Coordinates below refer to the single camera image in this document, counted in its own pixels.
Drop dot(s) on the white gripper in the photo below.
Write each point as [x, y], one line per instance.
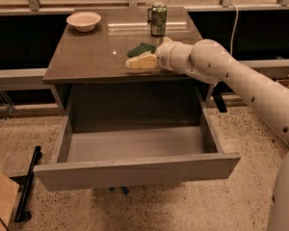
[163, 56]

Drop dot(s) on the green and yellow sponge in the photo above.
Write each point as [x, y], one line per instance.
[140, 49]

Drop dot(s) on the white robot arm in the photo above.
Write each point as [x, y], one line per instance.
[208, 62]

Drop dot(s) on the grey cabinet with glossy top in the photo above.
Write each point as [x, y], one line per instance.
[96, 55]

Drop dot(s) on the open grey top drawer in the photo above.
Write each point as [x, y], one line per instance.
[124, 135]

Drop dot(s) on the green soda can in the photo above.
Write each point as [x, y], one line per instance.
[157, 19]

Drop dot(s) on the white bowl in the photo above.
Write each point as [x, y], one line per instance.
[83, 21]

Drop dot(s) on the black bar on floor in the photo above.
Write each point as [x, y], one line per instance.
[25, 182]

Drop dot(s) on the cardboard box at left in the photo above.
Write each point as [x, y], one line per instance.
[8, 193]

